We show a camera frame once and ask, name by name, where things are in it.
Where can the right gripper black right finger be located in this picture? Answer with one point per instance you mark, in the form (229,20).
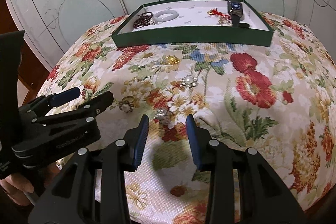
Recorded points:
(263,196)

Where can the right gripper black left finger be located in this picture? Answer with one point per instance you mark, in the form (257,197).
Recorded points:
(91,186)

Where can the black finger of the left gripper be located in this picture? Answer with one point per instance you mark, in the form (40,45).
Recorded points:
(91,108)
(40,106)

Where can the silver rhinestone brooch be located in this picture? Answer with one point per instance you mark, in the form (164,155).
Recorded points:
(162,115)

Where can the pearl flower brooch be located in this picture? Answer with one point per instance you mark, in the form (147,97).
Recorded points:
(189,81)

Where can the white jade bangle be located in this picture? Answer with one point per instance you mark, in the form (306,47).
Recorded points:
(165,16)

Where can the red knot gold charm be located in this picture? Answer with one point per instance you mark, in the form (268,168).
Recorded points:
(222,17)

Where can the green jewelry tray box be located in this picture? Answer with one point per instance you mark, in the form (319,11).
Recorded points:
(193,25)

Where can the person's left hand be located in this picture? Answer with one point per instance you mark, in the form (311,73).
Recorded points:
(15,186)

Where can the floral embroidered stool cushion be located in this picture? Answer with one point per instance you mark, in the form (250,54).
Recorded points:
(278,99)

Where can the black smart watch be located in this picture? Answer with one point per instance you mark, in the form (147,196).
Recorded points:
(235,10)

